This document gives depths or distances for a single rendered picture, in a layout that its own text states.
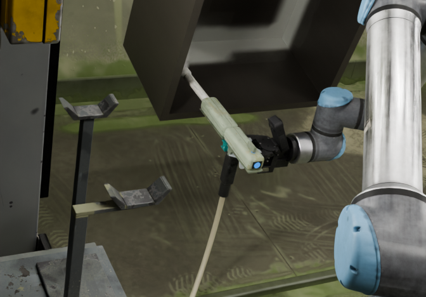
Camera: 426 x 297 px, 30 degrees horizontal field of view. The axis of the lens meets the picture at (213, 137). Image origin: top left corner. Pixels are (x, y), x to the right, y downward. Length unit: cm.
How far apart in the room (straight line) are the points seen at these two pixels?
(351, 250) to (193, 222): 133
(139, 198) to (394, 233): 56
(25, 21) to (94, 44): 229
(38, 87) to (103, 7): 166
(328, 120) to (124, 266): 75
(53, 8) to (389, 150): 83
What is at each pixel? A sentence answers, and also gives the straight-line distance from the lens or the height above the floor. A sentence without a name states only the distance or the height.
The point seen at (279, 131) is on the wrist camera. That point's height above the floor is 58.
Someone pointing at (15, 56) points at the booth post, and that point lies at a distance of 148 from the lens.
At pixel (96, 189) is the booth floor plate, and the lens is 273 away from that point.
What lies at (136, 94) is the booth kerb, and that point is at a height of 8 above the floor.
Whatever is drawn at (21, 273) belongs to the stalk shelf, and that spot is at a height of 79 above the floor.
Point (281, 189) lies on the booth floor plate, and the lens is 290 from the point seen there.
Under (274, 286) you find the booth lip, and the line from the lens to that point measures 250.
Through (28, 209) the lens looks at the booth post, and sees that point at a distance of 169.
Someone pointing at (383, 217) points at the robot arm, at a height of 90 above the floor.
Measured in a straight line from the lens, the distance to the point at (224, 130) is 217.
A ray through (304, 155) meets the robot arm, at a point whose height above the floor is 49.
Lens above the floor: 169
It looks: 32 degrees down
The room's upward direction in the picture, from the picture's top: 12 degrees clockwise
